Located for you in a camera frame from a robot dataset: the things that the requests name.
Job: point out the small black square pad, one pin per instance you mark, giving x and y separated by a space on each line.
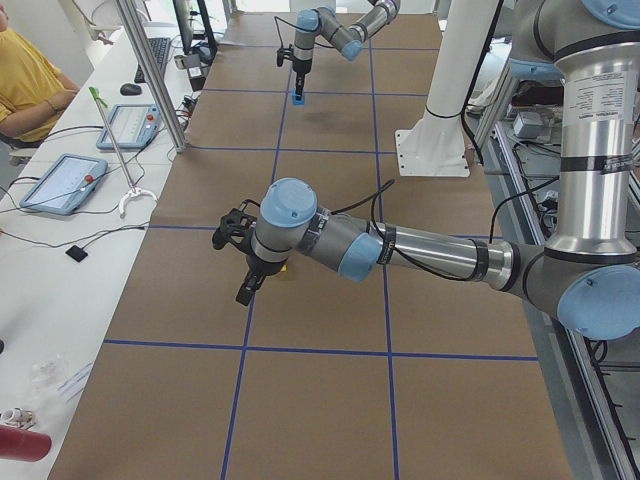
76 253

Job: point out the aluminium frame post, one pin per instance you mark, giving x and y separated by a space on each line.
154 79

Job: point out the near blue teach pendant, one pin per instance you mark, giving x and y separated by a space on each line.
66 185

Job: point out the blue cube block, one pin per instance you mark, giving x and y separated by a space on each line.
298 100

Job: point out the long pink grabber stick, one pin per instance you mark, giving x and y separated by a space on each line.
108 142

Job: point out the person in yellow shirt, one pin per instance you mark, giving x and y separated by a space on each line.
34 92

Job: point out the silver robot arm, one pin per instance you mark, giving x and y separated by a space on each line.
347 40
584 275

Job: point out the far blue teach pendant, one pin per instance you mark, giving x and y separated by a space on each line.
134 125

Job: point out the blue teach pendant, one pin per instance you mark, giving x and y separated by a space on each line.
134 125
66 185

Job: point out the white pedestal column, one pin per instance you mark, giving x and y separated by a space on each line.
435 145

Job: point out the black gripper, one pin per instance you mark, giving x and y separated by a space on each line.
263 266
301 67

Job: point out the red cylinder bottle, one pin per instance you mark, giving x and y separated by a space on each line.
23 445

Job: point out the black computer mouse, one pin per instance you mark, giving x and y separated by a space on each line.
130 89

